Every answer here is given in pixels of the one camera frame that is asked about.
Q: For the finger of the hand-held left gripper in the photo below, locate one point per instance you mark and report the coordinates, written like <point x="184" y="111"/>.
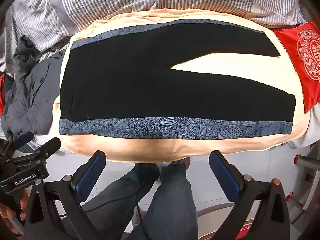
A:
<point x="22" y="140"/>
<point x="47" y="148"/>

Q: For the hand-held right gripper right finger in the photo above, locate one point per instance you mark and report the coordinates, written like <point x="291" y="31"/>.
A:
<point x="225" y="177"/>

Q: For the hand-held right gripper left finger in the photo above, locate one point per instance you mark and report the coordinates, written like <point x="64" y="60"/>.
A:
<point x="91" y="177"/>

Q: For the black pants with blue trim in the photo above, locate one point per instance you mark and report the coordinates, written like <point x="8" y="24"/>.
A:
<point x="140" y="87"/>

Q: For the person's left hand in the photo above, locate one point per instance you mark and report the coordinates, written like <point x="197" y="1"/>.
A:
<point x="24" y="203"/>

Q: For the person's left leg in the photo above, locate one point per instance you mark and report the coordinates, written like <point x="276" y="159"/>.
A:
<point x="120" y="192"/>

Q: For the person's leg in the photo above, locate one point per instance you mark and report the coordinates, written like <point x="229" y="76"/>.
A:
<point x="172" y="205"/>
<point x="120" y="192"/>

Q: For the brown shoe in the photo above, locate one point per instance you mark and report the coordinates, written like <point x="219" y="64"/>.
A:
<point x="185" y="162"/>

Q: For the grey jacket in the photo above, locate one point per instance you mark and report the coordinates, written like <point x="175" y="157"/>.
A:
<point x="30" y="97"/>

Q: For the red cloth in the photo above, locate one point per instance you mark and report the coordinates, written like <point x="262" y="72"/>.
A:
<point x="1" y="92"/>

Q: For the person's right leg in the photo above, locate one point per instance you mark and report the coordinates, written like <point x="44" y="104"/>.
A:
<point x="172" y="205"/>

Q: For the grey metal bar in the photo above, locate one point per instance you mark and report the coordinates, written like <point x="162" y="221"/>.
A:
<point x="310" y="160"/>

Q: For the peach blanket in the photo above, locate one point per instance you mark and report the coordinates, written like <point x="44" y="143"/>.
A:
<point x="225" y="67"/>

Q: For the red patterned pillow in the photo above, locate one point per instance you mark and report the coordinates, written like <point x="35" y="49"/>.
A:
<point x="297" y="62"/>

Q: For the grey striped duvet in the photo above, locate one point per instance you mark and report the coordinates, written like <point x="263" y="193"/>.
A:
<point x="82" y="2"/>

